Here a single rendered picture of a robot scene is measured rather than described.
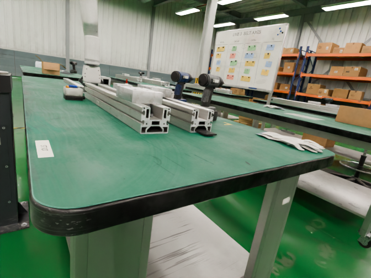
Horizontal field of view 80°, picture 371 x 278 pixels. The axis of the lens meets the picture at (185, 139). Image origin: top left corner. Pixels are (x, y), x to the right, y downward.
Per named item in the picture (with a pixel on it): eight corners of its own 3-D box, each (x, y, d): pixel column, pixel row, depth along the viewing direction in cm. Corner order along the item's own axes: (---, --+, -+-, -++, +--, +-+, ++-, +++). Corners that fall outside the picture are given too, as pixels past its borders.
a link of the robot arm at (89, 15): (80, 1, 131) (85, 56, 140) (78, -6, 117) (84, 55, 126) (96, 4, 134) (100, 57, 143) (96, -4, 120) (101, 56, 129)
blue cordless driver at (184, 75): (164, 109, 126) (169, 69, 120) (184, 108, 142) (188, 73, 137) (175, 112, 122) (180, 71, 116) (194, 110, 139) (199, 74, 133)
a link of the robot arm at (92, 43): (84, 58, 135) (84, 58, 127) (85, 35, 131) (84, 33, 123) (99, 61, 138) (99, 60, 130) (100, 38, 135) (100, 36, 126)
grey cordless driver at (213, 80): (190, 118, 107) (196, 72, 102) (211, 117, 123) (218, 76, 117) (202, 122, 103) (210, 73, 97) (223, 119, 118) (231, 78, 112)
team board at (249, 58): (194, 128, 471) (209, 28, 421) (211, 127, 501) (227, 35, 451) (250, 151, 356) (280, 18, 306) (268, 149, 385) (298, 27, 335)
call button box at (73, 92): (63, 97, 116) (63, 85, 115) (83, 99, 122) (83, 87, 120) (65, 100, 110) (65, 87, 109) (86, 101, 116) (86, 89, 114)
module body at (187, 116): (116, 99, 141) (117, 85, 138) (131, 100, 146) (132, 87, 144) (189, 132, 79) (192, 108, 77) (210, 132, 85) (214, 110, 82)
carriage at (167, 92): (136, 97, 114) (137, 84, 112) (155, 99, 120) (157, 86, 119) (150, 102, 102) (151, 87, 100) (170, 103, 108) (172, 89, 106)
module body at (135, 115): (84, 97, 130) (84, 82, 127) (102, 98, 135) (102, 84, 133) (139, 134, 68) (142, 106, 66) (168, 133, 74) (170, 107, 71)
